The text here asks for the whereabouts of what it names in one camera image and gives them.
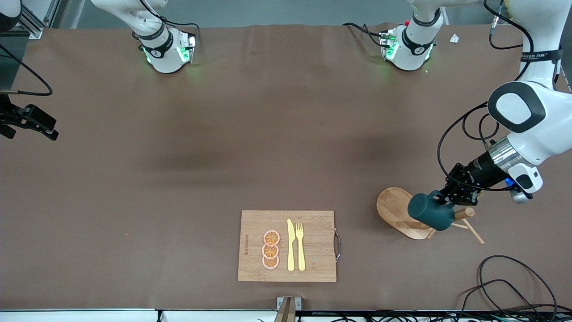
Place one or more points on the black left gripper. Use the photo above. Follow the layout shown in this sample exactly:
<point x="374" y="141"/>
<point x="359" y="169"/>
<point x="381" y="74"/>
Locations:
<point x="475" y="171"/>

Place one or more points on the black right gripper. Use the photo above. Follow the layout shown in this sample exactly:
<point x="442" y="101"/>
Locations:
<point x="14" y="115"/>

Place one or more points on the dark green ribbed cup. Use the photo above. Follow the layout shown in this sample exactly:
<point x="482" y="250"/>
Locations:
<point x="426" y="213"/>

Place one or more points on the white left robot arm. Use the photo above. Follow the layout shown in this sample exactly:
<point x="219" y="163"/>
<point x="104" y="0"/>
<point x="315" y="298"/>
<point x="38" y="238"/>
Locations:
<point x="540" y="31"/>

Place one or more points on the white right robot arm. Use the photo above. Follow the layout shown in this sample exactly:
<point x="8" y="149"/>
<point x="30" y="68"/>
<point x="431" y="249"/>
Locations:
<point x="163" y="49"/>

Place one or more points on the wooden mug tree stand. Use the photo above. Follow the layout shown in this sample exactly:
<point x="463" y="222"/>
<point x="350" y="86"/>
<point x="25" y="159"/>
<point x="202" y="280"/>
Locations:
<point x="395" y="210"/>

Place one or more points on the wooden cutting board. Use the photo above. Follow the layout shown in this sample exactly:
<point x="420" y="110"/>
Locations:
<point x="313" y="241"/>

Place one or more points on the small white paper scrap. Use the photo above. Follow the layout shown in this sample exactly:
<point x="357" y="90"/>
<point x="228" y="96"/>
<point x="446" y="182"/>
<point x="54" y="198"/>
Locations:
<point x="454" y="38"/>

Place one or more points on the grey base connector box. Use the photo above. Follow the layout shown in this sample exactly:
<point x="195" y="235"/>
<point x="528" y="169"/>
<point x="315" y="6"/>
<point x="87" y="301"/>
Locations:
<point x="187" y="47"/>
<point x="388" y="44"/>

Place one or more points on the yellow plastic fork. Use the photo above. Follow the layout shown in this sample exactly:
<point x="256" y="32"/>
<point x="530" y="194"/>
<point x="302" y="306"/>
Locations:
<point x="301" y="255"/>

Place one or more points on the yellow plastic knife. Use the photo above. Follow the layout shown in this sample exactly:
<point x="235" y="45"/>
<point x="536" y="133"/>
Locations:
<point x="291" y="246"/>

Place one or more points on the toy orange slice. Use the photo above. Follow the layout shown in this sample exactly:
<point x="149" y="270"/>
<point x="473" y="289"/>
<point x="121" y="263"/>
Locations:
<point x="271" y="238"/>
<point x="270" y="263"/>
<point x="270" y="252"/>

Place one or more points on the aluminium frame post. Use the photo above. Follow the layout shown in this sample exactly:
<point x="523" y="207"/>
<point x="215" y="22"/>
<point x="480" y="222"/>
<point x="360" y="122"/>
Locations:
<point x="33" y="27"/>

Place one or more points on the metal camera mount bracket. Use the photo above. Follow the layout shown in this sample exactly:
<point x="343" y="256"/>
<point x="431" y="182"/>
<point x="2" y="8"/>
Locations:
<point x="288" y="308"/>

